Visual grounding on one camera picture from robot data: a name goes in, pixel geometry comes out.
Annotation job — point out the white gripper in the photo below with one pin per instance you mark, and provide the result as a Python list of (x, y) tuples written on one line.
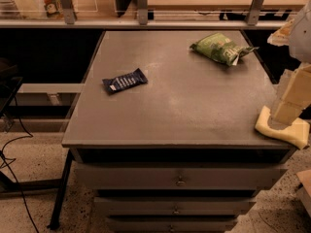
[(301, 38)]

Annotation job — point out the yellow sponge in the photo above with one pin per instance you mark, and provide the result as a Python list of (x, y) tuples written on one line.
[(296, 134)]

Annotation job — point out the green jalapeno chip bag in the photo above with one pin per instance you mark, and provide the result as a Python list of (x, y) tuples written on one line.
[(221, 49)]

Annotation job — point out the cardboard box corner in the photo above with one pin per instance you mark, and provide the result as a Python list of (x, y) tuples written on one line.
[(304, 191)]

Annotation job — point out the grey drawer cabinet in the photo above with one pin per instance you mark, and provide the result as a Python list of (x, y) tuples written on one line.
[(191, 110)]

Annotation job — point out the dark blue snack bar wrapper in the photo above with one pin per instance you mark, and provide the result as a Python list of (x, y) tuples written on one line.
[(124, 82)]

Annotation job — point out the middle drawer with knob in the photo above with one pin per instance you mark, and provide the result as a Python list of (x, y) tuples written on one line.
[(174, 206)]

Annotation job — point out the drawer with knob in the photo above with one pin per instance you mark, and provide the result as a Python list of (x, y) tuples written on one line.
[(209, 176), (171, 224), (174, 206)]

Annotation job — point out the top drawer with knob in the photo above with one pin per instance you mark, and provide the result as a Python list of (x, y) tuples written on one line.
[(209, 176)]

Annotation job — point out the bottom drawer with knob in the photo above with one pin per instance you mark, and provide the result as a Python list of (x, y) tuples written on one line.
[(171, 224)]

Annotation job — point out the orange packaged box on shelf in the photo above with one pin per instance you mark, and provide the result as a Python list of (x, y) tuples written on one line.
[(53, 8)]

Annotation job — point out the black table leg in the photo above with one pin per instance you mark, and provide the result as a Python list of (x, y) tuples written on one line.
[(54, 223)]

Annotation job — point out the dark chair at left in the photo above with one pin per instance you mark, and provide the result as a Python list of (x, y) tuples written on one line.
[(10, 82)]

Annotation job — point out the metal shelf rail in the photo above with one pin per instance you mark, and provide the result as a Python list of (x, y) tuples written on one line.
[(150, 14)]

